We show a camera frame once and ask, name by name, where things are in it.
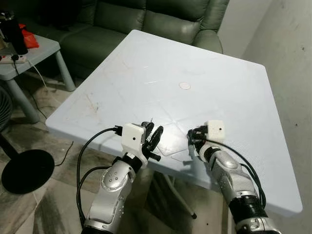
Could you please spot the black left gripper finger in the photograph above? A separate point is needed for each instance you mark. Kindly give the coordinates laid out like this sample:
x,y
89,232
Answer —
x,y
157,137
148,131

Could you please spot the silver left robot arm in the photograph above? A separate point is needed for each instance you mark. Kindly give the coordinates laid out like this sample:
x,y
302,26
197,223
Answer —
x,y
114,187

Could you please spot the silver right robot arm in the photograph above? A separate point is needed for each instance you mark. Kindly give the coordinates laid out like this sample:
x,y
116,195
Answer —
x,y
234,183

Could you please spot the round white table cap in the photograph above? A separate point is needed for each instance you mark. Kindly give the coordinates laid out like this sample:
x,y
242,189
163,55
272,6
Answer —
x,y
185,86

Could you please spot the white plastic square table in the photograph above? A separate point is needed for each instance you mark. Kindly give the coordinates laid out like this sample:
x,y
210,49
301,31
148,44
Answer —
x,y
214,68

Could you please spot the green leather sofa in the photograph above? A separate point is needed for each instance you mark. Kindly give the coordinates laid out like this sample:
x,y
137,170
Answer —
x,y
122,24

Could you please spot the grey side table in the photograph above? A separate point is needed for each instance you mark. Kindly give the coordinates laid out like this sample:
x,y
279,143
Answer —
x,y
39,51

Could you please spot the red plastic bag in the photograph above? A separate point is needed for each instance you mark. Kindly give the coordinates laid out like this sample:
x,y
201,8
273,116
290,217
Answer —
x,y
31,40

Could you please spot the white power strip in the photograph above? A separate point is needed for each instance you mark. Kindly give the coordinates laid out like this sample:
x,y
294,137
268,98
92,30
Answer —
x,y
7,59

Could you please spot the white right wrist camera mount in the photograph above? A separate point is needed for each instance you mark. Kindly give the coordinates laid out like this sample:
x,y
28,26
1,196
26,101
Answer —
x,y
216,130

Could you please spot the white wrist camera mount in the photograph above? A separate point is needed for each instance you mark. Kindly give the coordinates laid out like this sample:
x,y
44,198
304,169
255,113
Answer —
x,y
132,139
216,130

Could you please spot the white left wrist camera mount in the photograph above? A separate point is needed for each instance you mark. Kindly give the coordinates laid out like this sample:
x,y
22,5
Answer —
x,y
132,139

